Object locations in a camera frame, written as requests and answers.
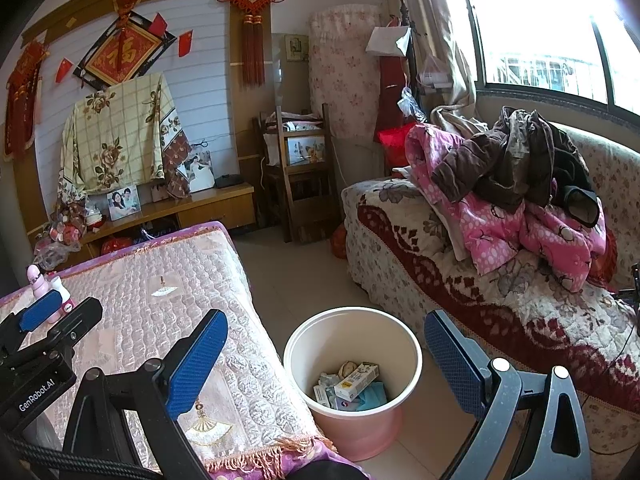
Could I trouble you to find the red pillow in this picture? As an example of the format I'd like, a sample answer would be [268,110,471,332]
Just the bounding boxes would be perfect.
[376,122,416,169]

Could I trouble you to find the beige cloth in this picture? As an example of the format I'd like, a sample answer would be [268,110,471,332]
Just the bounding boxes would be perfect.
[337,361,358,379]

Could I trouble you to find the pink floral blanket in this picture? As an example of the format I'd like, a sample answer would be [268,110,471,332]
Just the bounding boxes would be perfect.
[405,125,606,292]

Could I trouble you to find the blue snack bag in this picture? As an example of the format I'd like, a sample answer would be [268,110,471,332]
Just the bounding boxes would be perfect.
[356,380,387,412]

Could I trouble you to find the dark clothes pile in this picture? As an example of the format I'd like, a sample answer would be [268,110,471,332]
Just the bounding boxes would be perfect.
[431,106,600,228]

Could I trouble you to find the floral yellow draped cloth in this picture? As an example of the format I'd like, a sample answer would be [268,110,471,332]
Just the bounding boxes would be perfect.
[58,73,191,204]

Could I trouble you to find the window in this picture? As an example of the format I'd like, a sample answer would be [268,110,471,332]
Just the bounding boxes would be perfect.
[447,0,639,120]

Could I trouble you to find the white trash bin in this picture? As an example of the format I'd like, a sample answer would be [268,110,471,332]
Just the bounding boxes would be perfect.
[283,307,423,462]

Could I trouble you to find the white green milk carton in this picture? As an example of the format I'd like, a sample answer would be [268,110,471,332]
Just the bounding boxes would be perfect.
[334,363,380,401]

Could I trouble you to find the blue white toothpaste box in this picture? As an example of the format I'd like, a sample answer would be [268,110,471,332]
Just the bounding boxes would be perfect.
[331,398,361,412]

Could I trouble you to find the green white medicine box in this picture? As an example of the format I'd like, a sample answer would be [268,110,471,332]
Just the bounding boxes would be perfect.
[314,384,335,408]

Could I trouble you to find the red chinese knot decoration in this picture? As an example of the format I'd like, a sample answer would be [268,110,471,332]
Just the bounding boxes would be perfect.
[217,0,284,87]

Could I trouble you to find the framed fu character picture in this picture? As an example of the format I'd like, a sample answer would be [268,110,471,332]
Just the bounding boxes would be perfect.
[74,11,177,90]

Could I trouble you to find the white pill bottle pink label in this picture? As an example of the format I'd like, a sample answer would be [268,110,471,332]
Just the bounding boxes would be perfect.
[48,275,75,324]

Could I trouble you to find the wooden tv cabinet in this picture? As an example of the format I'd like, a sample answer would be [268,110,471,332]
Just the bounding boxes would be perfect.
[29,181,257,266]

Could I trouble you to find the wooden chair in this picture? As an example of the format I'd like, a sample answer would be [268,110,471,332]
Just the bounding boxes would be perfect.
[255,104,341,244]

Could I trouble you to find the framed couple photo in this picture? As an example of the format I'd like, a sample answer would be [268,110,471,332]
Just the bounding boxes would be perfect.
[106,185,141,221]

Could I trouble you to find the pink thermos bottle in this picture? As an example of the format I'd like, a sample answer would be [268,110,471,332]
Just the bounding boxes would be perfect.
[26,264,51,300]

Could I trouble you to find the floral sofa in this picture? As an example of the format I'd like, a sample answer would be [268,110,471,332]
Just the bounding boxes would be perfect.
[340,121,640,480]

